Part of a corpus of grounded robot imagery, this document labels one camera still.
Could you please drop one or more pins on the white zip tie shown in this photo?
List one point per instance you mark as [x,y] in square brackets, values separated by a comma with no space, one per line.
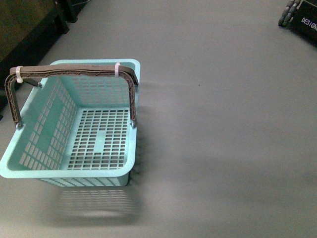
[116,69]
[19,78]

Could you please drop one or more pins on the white zip tie left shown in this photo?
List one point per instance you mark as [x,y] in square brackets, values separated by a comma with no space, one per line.
[19,78]

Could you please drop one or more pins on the white zip tie right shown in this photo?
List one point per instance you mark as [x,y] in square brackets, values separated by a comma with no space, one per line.
[116,69]

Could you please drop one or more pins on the light blue plastic basket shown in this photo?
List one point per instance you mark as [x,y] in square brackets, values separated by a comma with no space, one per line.
[75,131]

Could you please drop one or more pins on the dark wooden furniture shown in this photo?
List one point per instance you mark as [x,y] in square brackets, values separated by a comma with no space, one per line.
[28,28]

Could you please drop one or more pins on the brown basket handle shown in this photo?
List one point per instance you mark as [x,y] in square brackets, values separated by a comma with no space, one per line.
[30,73]

